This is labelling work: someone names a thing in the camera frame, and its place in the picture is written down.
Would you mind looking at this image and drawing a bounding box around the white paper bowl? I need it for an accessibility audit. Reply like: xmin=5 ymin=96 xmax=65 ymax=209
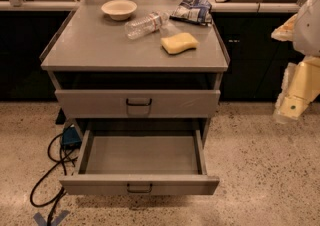
xmin=101 ymin=0 xmax=137 ymax=21

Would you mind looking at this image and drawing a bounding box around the grey upper drawer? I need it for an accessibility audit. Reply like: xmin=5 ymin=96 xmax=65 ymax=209
xmin=55 ymin=90 xmax=220 ymax=118

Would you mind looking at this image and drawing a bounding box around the black floor cable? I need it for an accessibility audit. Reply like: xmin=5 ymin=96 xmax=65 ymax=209
xmin=29 ymin=132 xmax=80 ymax=226

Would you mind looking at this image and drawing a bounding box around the grey open lower drawer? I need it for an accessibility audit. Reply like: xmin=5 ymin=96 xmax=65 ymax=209
xmin=60 ymin=130 xmax=219 ymax=195

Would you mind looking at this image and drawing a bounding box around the blue white snack bag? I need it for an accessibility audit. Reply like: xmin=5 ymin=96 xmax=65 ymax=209
xmin=170 ymin=0 xmax=212 ymax=25

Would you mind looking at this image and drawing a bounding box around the blue power box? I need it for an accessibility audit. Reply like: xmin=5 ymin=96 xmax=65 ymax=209
xmin=60 ymin=127 xmax=82 ymax=149

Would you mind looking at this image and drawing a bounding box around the clear plastic water bottle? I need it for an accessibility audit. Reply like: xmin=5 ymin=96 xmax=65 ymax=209
xmin=125 ymin=12 xmax=169 ymax=40

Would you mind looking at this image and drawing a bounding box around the yellow sponge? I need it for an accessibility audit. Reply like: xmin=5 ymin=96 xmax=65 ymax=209
xmin=161 ymin=33 xmax=199 ymax=55

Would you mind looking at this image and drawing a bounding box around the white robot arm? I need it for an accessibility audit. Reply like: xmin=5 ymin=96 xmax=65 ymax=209
xmin=271 ymin=0 xmax=320 ymax=124

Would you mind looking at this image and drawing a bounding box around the grey metal drawer cabinet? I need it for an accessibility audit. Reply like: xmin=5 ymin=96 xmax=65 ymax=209
xmin=39 ymin=0 xmax=231 ymax=144

